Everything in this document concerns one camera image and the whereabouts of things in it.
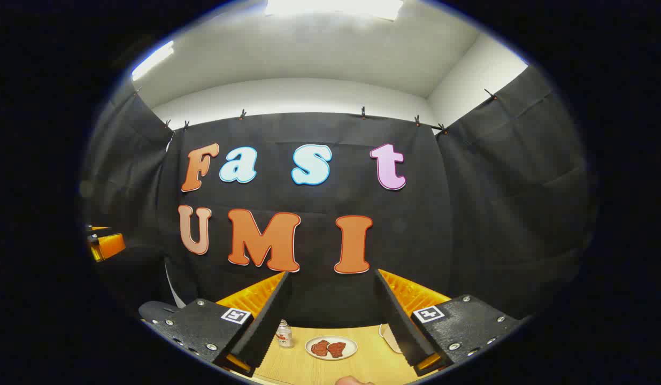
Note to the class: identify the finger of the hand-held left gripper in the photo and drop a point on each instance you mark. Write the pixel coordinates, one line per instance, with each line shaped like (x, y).
(98, 229)
(108, 247)

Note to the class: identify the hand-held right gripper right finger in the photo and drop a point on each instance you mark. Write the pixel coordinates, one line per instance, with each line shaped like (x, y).
(402, 326)

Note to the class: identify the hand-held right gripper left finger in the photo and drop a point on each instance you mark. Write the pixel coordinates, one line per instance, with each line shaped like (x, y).
(266, 321)

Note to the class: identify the white toaster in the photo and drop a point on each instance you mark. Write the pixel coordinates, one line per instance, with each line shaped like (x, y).
(393, 338)

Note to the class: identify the clear plastic drink bottle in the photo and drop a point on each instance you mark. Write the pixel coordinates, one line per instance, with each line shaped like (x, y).
(284, 336)

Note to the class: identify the white oval plate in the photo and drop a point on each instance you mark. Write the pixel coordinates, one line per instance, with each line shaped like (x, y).
(352, 347)

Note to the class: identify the red meat slice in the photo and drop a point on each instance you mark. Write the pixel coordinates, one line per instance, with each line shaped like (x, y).
(320, 348)
(337, 349)

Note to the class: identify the black backdrop cloth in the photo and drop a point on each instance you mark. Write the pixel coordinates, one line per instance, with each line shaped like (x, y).
(469, 214)

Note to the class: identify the ceiling light panel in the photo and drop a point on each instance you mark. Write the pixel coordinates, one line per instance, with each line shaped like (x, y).
(151, 60)
(333, 7)

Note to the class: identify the row of black cloth clips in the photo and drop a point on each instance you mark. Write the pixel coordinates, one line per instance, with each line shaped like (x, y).
(363, 112)

